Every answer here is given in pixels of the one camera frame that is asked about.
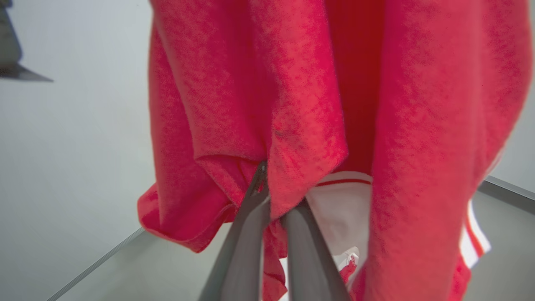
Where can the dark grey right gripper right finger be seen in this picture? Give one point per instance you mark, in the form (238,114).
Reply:
(311,267)

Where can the red and white jersey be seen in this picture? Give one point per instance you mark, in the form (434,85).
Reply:
(418,125)

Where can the grey partition base rail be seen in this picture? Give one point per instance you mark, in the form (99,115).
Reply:
(508,194)
(96,264)

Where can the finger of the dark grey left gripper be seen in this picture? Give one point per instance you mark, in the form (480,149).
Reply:
(19,74)

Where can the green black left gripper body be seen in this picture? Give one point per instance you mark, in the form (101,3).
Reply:
(7,37)

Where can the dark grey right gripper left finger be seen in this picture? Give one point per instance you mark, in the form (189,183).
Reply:
(240,259)

